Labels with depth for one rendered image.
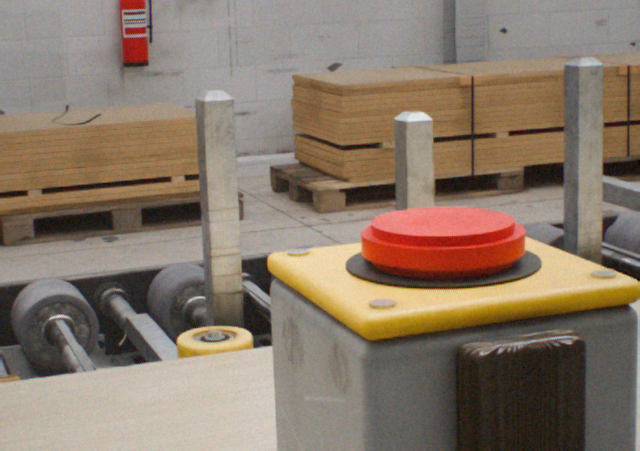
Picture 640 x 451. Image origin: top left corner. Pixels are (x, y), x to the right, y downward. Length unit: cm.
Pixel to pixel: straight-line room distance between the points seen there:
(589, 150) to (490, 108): 535
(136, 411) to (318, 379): 87
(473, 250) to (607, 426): 5
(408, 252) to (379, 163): 641
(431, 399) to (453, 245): 4
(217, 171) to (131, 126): 490
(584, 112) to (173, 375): 63
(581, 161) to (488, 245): 131
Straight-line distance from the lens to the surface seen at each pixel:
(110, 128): 629
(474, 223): 31
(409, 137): 149
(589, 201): 162
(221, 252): 144
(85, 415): 118
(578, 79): 159
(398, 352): 28
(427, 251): 30
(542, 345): 28
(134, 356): 197
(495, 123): 698
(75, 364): 162
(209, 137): 141
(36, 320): 180
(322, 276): 31
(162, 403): 119
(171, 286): 184
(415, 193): 151
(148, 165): 635
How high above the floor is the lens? 130
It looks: 11 degrees down
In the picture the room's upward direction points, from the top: 2 degrees counter-clockwise
